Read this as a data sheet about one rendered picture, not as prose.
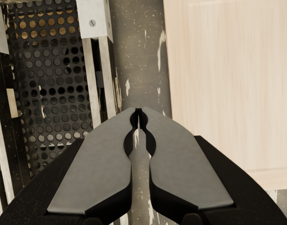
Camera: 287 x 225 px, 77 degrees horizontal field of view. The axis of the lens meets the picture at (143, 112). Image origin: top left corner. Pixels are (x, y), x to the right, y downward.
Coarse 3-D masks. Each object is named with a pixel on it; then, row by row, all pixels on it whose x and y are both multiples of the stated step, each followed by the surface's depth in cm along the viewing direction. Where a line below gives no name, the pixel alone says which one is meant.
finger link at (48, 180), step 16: (80, 144) 9; (64, 160) 8; (48, 176) 7; (32, 192) 6; (48, 192) 6; (16, 208) 6; (32, 208) 6; (0, 224) 6; (16, 224) 6; (32, 224) 6; (48, 224) 6; (64, 224) 6; (80, 224) 6
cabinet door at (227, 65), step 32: (192, 0) 45; (224, 0) 45; (256, 0) 45; (192, 32) 46; (224, 32) 46; (256, 32) 45; (192, 64) 47; (224, 64) 47; (256, 64) 46; (192, 96) 47; (224, 96) 48; (256, 96) 47; (192, 128) 48; (224, 128) 48; (256, 128) 48; (256, 160) 49
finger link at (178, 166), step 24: (144, 120) 12; (168, 120) 11; (168, 144) 9; (192, 144) 9; (168, 168) 7; (192, 168) 7; (168, 192) 6; (192, 192) 6; (216, 192) 6; (168, 216) 7
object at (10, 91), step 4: (8, 88) 48; (12, 88) 50; (8, 92) 48; (12, 92) 49; (8, 96) 48; (12, 96) 49; (8, 100) 48; (12, 100) 49; (12, 104) 49; (12, 108) 49; (16, 108) 50; (12, 112) 48; (16, 112) 50; (12, 116) 48; (16, 116) 50
